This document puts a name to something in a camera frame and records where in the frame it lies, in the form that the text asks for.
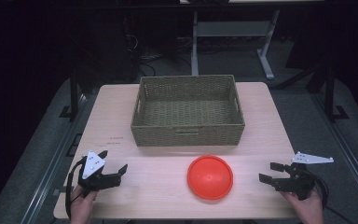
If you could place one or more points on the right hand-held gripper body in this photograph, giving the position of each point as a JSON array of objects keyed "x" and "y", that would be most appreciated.
[{"x": 301, "y": 183}]

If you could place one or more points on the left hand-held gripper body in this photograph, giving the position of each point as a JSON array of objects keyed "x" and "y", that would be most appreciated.
[{"x": 92, "y": 165}]

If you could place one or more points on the person's right hand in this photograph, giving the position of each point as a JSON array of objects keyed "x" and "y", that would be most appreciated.
[{"x": 307, "y": 210}]

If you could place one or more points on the person's left hand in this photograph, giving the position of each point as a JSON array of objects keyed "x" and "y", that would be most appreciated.
[{"x": 82, "y": 208}]

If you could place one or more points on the orange round plastic disc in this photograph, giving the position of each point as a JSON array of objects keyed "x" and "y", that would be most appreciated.
[{"x": 209, "y": 177}]

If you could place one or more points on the black metal stand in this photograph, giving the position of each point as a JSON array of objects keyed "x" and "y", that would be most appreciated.
[
  {"x": 74, "y": 93},
  {"x": 331, "y": 93}
]

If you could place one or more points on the green woven basket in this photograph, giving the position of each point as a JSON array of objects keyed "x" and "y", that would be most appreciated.
[{"x": 186, "y": 133}]

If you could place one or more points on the dark computer tower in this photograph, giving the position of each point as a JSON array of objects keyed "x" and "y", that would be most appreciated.
[{"x": 112, "y": 49}]

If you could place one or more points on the aluminium floor rail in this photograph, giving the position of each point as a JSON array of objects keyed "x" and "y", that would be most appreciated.
[
  {"x": 348, "y": 149},
  {"x": 52, "y": 165}
]

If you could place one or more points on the white metal desk frame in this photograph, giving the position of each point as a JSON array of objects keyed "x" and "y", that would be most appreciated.
[{"x": 230, "y": 28}]

